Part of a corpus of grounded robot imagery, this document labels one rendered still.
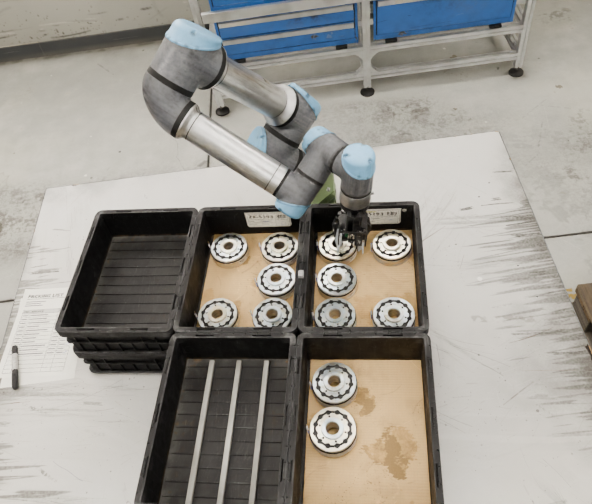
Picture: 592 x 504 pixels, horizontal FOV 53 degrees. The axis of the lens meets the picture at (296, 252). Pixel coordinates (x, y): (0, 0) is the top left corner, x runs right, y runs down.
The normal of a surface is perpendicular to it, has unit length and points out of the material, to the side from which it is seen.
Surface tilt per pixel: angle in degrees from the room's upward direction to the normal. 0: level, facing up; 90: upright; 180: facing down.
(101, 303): 0
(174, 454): 0
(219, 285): 0
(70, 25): 90
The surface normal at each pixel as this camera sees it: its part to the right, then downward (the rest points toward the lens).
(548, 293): -0.11, -0.62
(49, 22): 0.06, 0.78
